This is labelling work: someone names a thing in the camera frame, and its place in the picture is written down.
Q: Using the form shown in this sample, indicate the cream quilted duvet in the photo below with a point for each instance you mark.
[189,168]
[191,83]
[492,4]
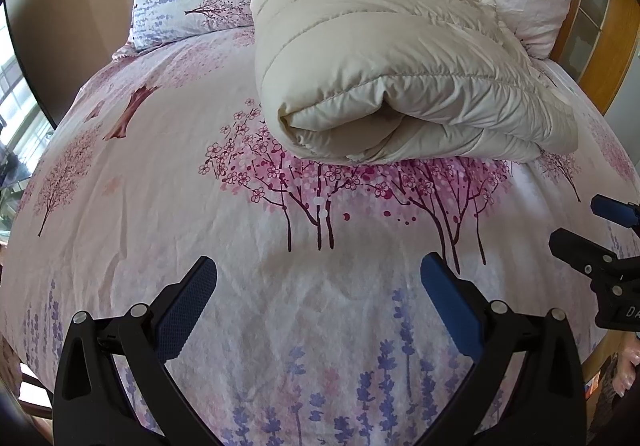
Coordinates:
[375,51]

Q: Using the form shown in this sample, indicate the wooden headboard with glass panels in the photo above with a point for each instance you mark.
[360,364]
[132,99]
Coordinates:
[620,71]

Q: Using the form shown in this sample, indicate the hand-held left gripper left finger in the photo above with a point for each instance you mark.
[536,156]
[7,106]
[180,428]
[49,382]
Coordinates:
[187,306]

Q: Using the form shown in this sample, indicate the floral pink bed sheet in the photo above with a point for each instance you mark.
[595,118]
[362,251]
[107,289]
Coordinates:
[200,226]

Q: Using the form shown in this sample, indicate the window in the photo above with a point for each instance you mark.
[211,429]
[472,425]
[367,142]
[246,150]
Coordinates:
[20,126]

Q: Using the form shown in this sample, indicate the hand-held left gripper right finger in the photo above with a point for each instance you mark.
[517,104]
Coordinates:
[450,306]

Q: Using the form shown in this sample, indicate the wooden bed frame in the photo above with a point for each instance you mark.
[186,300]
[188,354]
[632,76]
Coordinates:
[35,386]

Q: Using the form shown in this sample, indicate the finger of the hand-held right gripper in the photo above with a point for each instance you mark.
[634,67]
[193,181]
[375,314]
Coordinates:
[617,213]
[580,253]

